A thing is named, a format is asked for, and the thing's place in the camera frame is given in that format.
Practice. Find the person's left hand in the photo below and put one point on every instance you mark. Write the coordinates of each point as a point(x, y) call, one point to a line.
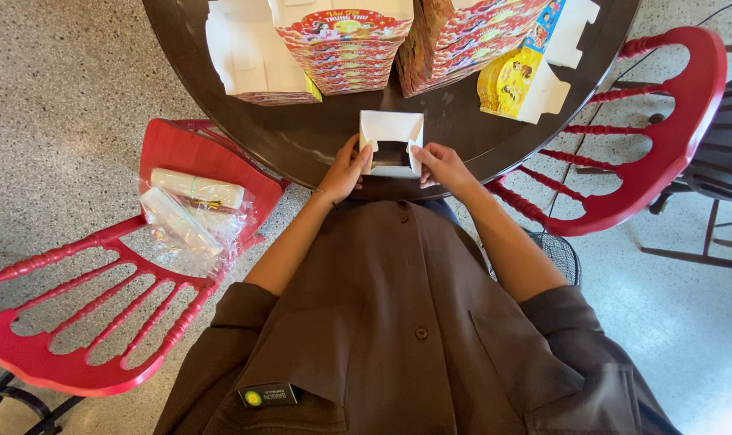
point(342, 176)

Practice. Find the person's right hand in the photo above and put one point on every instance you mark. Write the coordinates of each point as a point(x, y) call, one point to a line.
point(444, 166)

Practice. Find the white cardboard box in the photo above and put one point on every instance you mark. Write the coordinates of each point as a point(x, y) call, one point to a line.
point(391, 134)

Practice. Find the round dark wooden table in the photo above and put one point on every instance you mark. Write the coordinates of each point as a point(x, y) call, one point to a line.
point(317, 127)

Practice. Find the yellow printed flat box stack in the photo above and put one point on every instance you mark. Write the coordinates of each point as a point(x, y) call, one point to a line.
point(523, 78)

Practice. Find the leaning pile of red printed boxes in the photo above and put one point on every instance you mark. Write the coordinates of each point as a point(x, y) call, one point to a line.
point(456, 48)

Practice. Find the stack of red printed flat boxes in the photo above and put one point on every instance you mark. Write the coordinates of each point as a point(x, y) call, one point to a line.
point(345, 54)

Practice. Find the white roll with green band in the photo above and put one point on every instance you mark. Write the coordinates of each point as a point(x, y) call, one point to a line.
point(197, 187)

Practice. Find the white-faced stack of flat boxes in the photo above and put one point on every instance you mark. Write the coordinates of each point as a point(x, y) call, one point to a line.
point(251, 54)

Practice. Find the clear plastic bags bundle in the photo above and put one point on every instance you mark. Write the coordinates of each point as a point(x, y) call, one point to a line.
point(188, 232)

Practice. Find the person's brown shirt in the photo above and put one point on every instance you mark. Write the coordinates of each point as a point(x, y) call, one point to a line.
point(402, 338)

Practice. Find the red wooden spindle-back chair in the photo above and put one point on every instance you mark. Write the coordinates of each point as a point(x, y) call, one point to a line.
point(662, 145)
point(100, 314)

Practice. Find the dark wooden chair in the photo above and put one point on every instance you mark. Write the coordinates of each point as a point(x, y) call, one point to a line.
point(713, 163)

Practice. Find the black metal stand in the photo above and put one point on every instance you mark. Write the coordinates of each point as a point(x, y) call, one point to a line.
point(9, 399)

